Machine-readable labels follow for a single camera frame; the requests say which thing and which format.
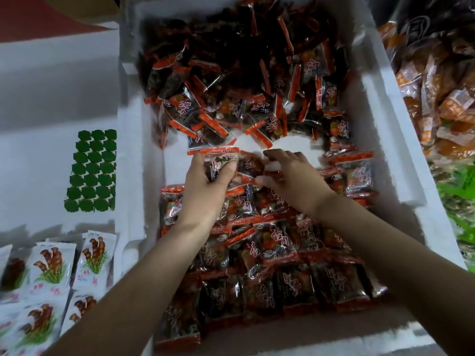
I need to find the person's right forearm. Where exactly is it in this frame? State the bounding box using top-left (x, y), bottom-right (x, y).
top-left (312, 192), bottom-right (475, 356)

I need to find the pile of white printed packets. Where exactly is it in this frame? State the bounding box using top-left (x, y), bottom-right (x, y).
top-left (0, 229), bottom-right (120, 356)

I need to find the pile of brown packets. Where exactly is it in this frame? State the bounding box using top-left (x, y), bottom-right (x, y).
top-left (377, 18), bottom-right (475, 164)

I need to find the person's left hand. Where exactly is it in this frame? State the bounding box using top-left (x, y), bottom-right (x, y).
top-left (177, 152), bottom-right (238, 233)

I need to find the dark red snack packet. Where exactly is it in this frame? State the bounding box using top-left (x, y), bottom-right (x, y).
top-left (187, 146), bottom-right (267, 191)

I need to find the person's right hand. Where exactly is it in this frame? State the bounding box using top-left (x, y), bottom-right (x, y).
top-left (254, 149), bottom-right (336, 218)

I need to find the green leaf-pattern sheet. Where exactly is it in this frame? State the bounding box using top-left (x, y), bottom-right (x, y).
top-left (63, 128), bottom-right (118, 214)

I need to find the pile of dark red packets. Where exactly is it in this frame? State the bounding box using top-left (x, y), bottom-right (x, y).
top-left (140, 0), bottom-right (390, 352)

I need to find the pile of green packets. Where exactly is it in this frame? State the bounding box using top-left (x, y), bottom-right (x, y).
top-left (438, 163), bottom-right (475, 273)

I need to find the person's left forearm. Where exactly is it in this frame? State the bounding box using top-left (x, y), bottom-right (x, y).
top-left (46, 219), bottom-right (212, 356)

